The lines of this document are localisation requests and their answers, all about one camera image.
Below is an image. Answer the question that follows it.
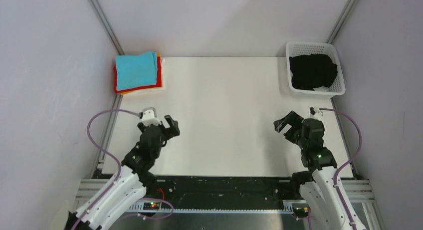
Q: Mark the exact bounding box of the cyan t-shirt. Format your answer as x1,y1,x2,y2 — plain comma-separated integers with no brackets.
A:
115,51,158,92

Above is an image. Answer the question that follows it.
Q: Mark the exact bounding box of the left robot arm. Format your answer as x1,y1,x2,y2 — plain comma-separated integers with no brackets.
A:
64,110,180,230

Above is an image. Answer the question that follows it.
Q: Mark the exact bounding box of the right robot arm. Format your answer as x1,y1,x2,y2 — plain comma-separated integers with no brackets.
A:
273,107,366,230

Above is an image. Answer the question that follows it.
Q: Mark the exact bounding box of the white garment in basket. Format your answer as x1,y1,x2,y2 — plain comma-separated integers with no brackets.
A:
313,86,330,92

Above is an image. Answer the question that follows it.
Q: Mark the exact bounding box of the folded white t-shirt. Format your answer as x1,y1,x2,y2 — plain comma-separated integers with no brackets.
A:
122,56,166,96

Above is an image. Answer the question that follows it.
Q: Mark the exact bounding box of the folded red t-shirt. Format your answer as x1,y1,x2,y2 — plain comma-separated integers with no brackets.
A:
113,56,163,94

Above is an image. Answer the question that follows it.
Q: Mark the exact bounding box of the black t-shirt in basket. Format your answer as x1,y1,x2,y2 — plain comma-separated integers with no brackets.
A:
289,54,338,91

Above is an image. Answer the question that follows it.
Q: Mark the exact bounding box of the white plastic basket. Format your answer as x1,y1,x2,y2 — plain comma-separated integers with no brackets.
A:
286,41,346,98

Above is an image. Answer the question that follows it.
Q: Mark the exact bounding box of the left controller board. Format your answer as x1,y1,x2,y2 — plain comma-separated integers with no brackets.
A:
143,202,161,211

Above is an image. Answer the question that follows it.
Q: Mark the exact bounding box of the controller board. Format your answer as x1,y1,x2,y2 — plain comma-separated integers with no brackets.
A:
293,207,311,219
143,202,161,211

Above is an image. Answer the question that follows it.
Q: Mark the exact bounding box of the right controller board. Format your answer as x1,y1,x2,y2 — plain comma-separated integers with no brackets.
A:
293,207,311,219

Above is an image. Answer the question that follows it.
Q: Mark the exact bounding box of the folded orange t-shirt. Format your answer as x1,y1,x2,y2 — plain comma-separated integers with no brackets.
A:
119,51,164,96

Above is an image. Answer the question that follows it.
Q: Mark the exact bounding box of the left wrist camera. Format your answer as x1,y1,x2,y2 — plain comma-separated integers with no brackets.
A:
137,107,162,127

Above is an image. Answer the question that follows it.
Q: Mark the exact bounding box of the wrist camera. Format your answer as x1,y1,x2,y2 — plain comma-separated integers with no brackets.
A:
309,106,323,122
137,107,162,127

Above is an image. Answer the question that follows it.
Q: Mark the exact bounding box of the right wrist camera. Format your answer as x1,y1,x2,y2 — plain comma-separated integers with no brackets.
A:
309,106,323,122

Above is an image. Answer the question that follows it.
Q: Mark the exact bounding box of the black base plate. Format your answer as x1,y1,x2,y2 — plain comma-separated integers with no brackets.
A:
146,175,303,212

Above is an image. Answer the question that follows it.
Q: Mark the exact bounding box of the aluminium frame rail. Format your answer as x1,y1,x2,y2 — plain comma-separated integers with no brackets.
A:
71,176,385,230

